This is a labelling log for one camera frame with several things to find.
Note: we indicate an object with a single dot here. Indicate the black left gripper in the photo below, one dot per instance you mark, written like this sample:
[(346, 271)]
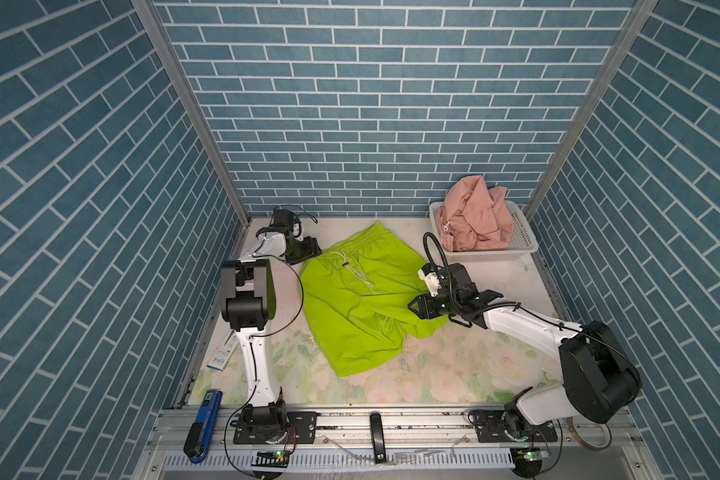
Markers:
[(308, 249)]

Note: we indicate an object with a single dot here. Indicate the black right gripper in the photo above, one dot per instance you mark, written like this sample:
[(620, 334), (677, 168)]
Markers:
[(423, 302)]

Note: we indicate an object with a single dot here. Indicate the lime green shorts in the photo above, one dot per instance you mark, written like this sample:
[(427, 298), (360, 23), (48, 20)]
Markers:
[(356, 300)]

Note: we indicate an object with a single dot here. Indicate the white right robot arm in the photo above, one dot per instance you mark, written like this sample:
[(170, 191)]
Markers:
[(598, 379)]

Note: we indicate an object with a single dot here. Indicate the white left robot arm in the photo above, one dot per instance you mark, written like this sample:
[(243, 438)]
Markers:
[(249, 304)]

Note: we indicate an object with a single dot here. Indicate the pink shorts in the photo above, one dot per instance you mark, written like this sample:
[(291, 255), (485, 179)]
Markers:
[(474, 217)]

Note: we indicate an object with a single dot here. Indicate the white plastic basket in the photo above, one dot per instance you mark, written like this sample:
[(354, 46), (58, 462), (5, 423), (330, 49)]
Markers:
[(523, 240)]

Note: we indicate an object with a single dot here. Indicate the blue white pen box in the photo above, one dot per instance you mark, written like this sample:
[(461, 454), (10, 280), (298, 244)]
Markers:
[(223, 354)]

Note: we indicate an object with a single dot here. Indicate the clear tape roll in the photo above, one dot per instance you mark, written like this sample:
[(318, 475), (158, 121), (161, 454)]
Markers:
[(591, 436)]

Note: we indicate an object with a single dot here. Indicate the right green circuit board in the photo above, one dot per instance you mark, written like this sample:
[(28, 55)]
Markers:
[(528, 462)]

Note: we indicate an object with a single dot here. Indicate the green circuit board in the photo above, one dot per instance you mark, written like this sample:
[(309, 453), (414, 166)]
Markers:
[(269, 465), (528, 462)]

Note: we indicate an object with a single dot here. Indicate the blue utility knife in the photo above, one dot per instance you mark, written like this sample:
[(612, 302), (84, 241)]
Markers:
[(197, 443)]

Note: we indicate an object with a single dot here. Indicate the left green circuit board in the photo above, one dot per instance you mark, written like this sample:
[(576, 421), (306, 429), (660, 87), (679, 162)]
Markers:
[(269, 465)]

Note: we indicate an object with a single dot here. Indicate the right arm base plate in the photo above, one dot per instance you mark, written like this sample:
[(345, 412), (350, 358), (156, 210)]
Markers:
[(493, 426)]

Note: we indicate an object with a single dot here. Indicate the black handle on rail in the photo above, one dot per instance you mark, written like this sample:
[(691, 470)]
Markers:
[(377, 438)]

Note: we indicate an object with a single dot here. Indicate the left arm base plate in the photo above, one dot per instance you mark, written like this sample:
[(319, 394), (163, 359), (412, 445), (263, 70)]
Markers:
[(300, 426)]

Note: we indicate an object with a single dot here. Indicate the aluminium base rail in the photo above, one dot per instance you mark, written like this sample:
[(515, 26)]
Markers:
[(422, 442)]

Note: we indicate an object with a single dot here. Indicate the aluminium left corner post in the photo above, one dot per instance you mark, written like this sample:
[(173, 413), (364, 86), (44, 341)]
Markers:
[(149, 17)]

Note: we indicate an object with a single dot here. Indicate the aluminium corner post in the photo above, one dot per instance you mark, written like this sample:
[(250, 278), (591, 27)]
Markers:
[(149, 17), (633, 24)]

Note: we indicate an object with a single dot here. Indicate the aluminium right corner post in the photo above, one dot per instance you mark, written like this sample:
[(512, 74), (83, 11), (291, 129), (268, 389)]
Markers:
[(633, 24)]

